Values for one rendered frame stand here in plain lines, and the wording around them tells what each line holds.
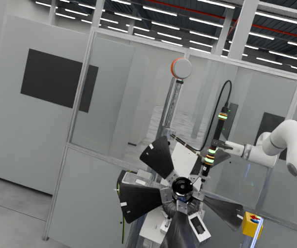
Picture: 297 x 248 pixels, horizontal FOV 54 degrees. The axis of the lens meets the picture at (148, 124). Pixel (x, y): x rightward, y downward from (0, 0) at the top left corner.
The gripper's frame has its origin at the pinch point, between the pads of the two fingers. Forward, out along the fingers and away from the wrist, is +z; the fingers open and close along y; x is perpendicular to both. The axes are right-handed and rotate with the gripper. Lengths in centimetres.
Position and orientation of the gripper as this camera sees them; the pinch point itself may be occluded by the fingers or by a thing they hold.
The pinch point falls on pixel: (215, 141)
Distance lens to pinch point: 163.5
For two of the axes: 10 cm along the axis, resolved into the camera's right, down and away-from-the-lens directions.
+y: 2.8, -0.7, 9.6
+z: -9.2, -2.9, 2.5
